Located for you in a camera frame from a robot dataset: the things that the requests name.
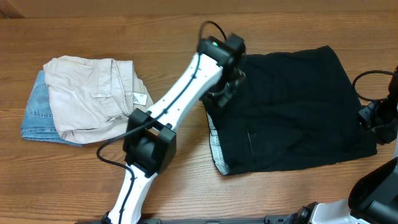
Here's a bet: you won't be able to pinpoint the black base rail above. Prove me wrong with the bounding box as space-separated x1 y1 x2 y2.
76 215 312 224

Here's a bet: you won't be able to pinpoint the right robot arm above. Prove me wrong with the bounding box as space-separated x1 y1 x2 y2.
277 70 397 224

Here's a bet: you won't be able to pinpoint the black cloth garment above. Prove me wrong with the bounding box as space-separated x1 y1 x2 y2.
205 46 377 175

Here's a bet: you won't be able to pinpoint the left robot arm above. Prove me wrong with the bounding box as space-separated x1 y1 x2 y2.
100 34 246 224

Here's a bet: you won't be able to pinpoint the beige folded trousers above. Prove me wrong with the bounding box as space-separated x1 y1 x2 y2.
44 56 153 144

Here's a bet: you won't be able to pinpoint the blue folded jeans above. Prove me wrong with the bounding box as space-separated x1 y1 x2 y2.
21 70 82 147

